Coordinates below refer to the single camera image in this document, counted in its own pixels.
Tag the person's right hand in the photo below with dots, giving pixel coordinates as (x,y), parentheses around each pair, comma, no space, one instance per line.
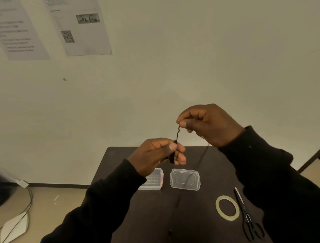
(215,125)

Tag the person's left hand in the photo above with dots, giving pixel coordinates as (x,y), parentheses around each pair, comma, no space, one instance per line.
(152,155)

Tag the clear plastic box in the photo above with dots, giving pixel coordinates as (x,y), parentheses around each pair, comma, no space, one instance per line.
(155,181)

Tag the clear plastic lid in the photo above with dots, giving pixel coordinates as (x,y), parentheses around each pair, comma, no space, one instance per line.
(185,179)

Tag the pale tape roll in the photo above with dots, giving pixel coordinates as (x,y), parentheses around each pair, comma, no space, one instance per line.
(217,207)

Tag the black scissors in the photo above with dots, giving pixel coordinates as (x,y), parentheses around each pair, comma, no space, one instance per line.
(246,215)

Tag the person's left forearm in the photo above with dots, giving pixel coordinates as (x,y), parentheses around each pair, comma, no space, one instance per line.
(100,205)

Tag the person's right forearm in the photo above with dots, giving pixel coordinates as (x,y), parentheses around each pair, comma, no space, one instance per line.
(275,180)

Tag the white power adapter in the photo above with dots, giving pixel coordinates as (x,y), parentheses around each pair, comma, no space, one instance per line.
(22,183)

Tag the black floor object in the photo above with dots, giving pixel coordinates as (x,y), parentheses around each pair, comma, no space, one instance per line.
(6,190)

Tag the white floor device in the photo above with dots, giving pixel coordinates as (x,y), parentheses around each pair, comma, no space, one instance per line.
(15,226)

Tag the text-only wall paper sheet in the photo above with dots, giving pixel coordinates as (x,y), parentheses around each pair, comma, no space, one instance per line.
(22,30)

